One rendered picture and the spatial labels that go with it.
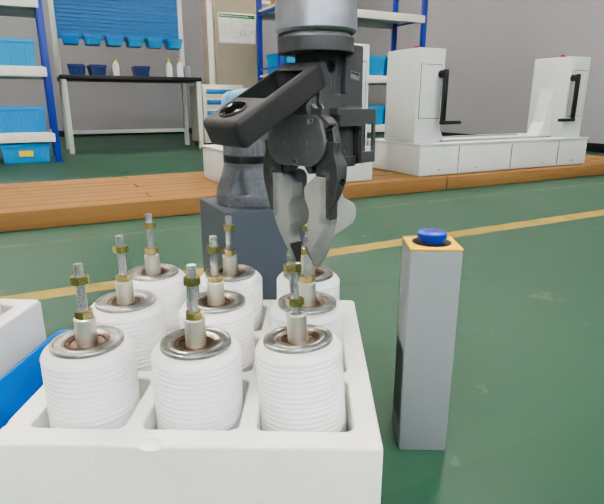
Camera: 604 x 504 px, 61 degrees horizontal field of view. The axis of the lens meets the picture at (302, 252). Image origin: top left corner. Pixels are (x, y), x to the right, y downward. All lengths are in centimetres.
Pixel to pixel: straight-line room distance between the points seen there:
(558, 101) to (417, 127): 129
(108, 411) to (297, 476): 21
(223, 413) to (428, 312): 32
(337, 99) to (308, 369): 27
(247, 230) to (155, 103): 798
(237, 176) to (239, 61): 597
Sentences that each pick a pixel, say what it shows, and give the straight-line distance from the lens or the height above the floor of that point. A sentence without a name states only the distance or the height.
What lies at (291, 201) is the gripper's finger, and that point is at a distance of 51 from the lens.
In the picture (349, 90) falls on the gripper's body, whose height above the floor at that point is 51.
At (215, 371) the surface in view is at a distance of 54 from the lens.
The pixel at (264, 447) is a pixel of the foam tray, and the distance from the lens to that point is 54.
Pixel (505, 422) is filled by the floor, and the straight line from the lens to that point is 94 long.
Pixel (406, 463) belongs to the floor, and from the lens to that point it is 82.
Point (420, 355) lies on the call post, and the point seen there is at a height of 16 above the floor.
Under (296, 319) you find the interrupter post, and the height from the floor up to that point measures 28.
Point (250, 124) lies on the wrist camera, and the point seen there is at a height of 48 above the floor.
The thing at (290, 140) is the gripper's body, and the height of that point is 47.
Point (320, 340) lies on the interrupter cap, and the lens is 55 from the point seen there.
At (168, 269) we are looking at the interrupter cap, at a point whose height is 25.
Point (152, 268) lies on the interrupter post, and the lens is 80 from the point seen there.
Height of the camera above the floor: 50
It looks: 16 degrees down
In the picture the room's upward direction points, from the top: straight up
